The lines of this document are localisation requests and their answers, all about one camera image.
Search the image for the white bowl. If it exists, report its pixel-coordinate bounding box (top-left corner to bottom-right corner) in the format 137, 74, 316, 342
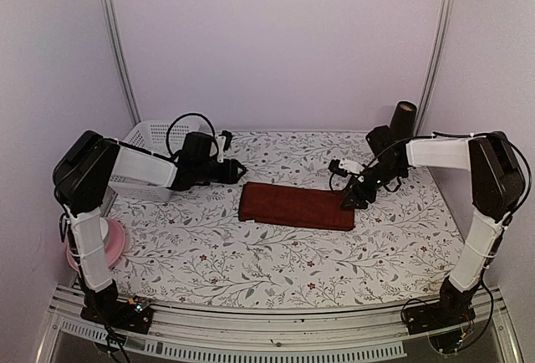
99, 217, 110, 246

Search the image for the aluminium frame post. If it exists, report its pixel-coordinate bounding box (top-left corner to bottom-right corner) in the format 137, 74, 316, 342
100, 0, 141, 125
415, 0, 455, 134

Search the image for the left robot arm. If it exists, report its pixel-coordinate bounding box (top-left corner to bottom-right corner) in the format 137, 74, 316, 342
53, 130, 247, 325

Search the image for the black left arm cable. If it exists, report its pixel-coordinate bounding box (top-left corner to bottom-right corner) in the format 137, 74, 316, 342
165, 112, 218, 159

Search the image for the white plastic basket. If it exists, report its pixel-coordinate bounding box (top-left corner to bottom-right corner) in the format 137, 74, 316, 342
109, 116, 201, 202

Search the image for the right aluminium frame post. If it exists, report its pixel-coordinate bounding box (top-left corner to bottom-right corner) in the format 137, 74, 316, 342
415, 0, 455, 134

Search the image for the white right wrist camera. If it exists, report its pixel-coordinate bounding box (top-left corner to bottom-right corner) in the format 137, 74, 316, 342
329, 158, 363, 177

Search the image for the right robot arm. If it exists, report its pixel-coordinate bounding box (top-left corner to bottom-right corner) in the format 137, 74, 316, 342
329, 125, 532, 326

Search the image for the dark red towel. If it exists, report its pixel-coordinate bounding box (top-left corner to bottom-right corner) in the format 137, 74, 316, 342
238, 182, 354, 232

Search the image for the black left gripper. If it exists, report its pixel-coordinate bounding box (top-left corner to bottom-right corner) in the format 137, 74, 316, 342
196, 159, 248, 185

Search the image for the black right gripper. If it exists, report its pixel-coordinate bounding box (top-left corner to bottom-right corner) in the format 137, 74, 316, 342
341, 160, 405, 209

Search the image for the black cylinder cup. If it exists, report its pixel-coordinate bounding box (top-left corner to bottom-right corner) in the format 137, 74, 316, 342
390, 101, 417, 140

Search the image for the left aluminium frame post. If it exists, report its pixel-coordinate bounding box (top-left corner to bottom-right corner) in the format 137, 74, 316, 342
100, 0, 141, 125

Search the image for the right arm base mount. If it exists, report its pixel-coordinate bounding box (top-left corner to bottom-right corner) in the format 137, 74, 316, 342
400, 288, 476, 335

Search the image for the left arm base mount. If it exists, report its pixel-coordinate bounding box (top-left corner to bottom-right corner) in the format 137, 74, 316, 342
80, 297, 155, 335

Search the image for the front aluminium rail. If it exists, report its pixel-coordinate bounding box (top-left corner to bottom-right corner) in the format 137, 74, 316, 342
36, 286, 527, 362

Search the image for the pink plate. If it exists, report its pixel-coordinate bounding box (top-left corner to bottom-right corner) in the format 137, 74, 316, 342
65, 218, 126, 273

